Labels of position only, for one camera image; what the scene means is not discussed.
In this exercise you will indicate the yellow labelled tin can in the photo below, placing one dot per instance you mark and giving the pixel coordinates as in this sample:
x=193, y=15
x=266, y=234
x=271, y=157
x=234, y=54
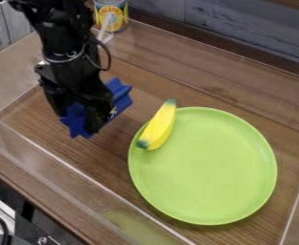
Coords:
x=112, y=10

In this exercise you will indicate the blue star-shaped block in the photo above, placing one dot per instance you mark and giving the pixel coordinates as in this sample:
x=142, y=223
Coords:
x=75, y=119

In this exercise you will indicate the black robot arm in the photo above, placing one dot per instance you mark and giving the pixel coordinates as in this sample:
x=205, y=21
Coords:
x=63, y=23

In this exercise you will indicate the yellow toy banana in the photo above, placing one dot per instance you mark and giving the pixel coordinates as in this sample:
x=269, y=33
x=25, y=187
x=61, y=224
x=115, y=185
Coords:
x=158, y=129

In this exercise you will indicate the clear acrylic enclosure wall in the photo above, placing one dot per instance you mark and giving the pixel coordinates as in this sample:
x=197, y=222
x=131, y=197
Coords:
x=75, y=178

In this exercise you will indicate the clear acrylic corner bracket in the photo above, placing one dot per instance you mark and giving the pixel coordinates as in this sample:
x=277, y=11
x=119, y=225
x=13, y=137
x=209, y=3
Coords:
x=102, y=29

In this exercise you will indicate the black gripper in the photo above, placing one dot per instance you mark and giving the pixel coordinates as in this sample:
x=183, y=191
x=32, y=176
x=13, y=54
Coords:
x=69, y=77

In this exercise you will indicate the green round plate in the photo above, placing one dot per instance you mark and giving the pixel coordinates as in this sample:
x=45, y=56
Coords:
x=214, y=173

